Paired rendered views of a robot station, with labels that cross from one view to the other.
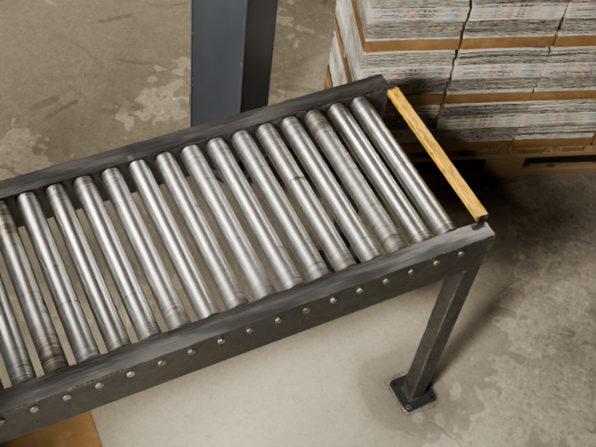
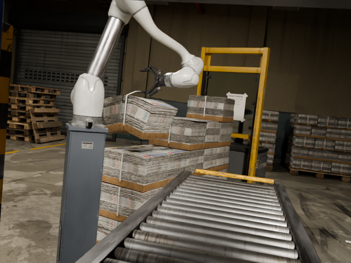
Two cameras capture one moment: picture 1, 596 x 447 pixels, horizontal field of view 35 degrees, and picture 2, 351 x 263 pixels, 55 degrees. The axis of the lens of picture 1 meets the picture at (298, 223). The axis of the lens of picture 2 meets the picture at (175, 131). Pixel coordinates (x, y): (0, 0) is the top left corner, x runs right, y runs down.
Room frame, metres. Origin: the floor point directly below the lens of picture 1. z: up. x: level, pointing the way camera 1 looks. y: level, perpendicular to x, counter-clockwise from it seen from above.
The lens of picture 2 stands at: (0.51, 1.26, 1.15)
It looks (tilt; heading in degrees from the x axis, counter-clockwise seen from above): 4 degrees down; 315
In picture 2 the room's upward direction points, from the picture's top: 6 degrees clockwise
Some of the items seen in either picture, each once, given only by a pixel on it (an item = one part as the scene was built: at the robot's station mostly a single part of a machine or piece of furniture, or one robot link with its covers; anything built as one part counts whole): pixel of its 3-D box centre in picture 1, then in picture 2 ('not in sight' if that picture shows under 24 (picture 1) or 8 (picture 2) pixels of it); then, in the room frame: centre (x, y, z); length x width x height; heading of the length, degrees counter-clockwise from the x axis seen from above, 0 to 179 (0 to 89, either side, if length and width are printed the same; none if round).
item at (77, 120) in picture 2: not in sight; (87, 121); (2.14, 0.29, 1.03); 0.22 x 0.18 x 0.06; 157
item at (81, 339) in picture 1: (56, 277); (214, 244); (1.07, 0.49, 0.77); 0.47 x 0.05 x 0.05; 33
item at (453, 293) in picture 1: (436, 333); not in sight; (1.35, -0.41, 0.34); 0.06 x 0.06 x 0.68; 33
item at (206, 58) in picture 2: not in sight; (198, 126); (3.03, -1.66, 0.97); 0.09 x 0.09 x 1.75; 15
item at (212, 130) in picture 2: not in sight; (194, 132); (2.52, -1.03, 0.95); 0.38 x 0.29 x 0.23; 14
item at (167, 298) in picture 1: (144, 248); (220, 223); (1.17, 0.32, 0.77); 0.47 x 0.05 x 0.05; 33
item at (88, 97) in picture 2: not in sight; (89, 95); (2.17, 0.28, 1.17); 0.18 x 0.16 x 0.22; 157
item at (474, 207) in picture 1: (435, 151); (233, 176); (1.56, -0.30, 0.81); 0.43 x 0.03 x 0.02; 33
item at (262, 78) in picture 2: not in sight; (255, 133); (2.39, -1.83, 0.97); 0.09 x 0.09 x 1.75; 15
